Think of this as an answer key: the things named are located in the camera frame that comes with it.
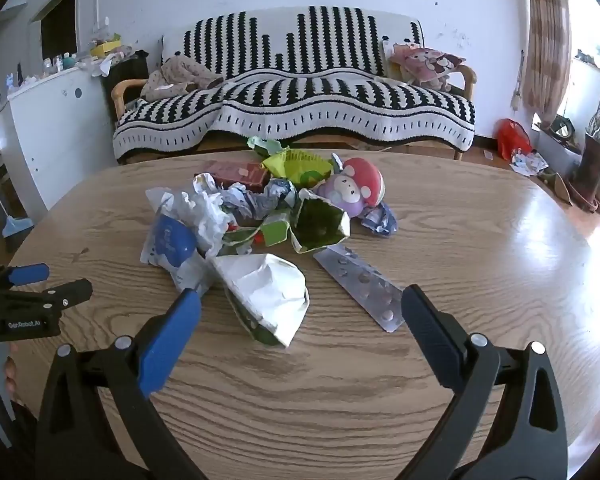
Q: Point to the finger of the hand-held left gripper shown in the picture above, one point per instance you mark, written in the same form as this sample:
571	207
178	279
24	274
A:
27	275
65	295

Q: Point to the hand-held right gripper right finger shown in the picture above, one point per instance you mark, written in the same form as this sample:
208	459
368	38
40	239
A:
430	330

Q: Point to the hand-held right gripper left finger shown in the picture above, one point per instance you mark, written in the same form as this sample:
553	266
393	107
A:
170	340

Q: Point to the white paper bag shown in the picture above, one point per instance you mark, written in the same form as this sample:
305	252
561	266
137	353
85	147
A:
265	290

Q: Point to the blue white wrapper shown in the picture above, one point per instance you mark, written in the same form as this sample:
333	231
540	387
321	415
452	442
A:
380	220

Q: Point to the mushroom squishy toy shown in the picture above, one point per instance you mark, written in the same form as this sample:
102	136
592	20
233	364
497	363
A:
360	180

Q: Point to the person's left hand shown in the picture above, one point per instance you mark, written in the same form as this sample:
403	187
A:
11	375

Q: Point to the blue broom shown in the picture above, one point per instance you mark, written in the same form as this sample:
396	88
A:
17	226

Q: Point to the silver pill blister pack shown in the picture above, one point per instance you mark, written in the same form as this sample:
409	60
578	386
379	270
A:
360	280

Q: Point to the blue and white packet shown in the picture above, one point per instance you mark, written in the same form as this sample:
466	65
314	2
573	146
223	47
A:
167	247

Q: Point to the crumpled white paper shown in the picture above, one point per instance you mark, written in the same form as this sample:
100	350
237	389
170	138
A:
207	215

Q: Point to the white cabinet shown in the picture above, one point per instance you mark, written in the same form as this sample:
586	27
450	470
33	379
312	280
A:
50	130

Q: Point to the green open carton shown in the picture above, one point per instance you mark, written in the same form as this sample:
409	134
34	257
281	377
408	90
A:
320	225

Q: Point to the green white torn wrapper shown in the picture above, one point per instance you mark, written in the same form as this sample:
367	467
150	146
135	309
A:
275	227

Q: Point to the red cardboard box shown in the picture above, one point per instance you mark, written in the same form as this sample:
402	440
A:
235	175

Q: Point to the grey crumpled paper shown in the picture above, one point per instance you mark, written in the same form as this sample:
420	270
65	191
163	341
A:
275	195

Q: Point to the crumpled printed paper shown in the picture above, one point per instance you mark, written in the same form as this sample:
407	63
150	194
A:
530	162

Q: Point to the red plastic bag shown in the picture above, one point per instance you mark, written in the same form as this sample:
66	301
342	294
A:
512	137

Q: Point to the wooden sofa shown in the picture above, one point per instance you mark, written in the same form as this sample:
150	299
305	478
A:
121	85

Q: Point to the yellow-green wrapper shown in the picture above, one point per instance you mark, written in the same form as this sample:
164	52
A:
295	165

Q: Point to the small green wrapper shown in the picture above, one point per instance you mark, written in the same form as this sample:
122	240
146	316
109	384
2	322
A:
260	144

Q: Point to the black bag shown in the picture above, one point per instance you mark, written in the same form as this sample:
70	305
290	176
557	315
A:
127	72

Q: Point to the potted plant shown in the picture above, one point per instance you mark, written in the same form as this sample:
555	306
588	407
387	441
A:
592	160

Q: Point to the yellow box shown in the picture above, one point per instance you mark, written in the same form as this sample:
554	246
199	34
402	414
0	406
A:
105	49

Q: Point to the pink clothing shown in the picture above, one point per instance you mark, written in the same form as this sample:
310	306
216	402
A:
180	77

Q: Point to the dark framed window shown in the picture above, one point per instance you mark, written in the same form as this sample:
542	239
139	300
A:
60	25

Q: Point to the cartoon print cushion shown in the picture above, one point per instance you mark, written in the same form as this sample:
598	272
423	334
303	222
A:
425	62

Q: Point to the checked curtain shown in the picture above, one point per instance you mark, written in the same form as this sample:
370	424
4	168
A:
547	35

